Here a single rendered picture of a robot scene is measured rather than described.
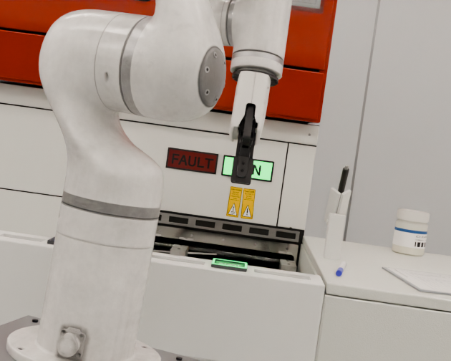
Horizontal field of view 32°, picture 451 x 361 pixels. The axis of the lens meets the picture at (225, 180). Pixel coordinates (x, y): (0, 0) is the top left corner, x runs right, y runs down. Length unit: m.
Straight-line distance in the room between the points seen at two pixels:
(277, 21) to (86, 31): 0.41
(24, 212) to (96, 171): 1.00
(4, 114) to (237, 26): 0.80
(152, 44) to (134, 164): 0.14
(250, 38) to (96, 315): 0.53
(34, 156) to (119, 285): 0.99
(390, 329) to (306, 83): 0.72
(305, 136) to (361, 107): 1.53
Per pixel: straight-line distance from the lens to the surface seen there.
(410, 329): 1.26
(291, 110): 1.78
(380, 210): 3.37
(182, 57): 0.89
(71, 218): 0.94
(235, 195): 1.83
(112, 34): 0.94
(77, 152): 0.94
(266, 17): 1.27
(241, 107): 1.22
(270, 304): 1.23
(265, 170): 1.83
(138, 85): 0.91
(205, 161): 1.83
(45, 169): 1.89
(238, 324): 1.24
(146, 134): 1.85
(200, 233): 1.83
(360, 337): 1.25
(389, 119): 3.36
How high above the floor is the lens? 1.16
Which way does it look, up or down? 3 degrees down
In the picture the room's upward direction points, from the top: 8 degrees clockwise
